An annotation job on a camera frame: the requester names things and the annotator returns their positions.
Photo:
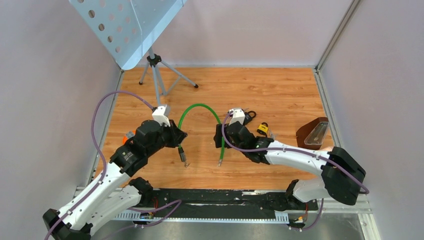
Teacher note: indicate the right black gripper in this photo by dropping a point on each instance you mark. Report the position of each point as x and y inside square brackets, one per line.
[218, 138]

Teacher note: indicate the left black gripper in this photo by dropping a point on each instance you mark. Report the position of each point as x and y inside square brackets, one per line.
[178, 135]

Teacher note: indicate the black padlock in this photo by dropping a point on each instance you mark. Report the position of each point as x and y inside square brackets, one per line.
[249, 116]

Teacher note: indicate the yellow padlock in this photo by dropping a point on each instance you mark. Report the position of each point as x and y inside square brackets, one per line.
[263, 129]

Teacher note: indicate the yellow padlock keys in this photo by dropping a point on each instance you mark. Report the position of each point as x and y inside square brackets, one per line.
[271, 135]

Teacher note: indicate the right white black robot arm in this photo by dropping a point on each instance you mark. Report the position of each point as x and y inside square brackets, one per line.
[337, 174]

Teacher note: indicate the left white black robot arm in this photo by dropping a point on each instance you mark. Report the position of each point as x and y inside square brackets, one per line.
[114, 190]

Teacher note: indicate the orange grey brick toy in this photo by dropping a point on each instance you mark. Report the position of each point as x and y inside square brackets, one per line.
[127, 137]

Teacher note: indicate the light blue music stand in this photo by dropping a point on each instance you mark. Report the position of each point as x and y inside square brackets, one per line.
[128, 29]

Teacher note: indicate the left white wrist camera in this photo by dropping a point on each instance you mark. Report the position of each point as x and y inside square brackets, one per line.
[160, 115]

